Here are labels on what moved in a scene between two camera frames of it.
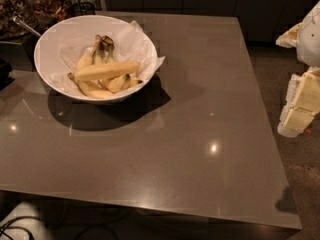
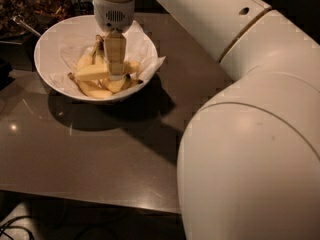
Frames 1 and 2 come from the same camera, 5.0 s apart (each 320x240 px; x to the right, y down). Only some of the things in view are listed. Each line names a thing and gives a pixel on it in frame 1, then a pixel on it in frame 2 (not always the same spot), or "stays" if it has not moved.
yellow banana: [105, 71] stays
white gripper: [310, 39] → [113, 15]
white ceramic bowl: [95, 57] stays
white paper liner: [130, 45] stays
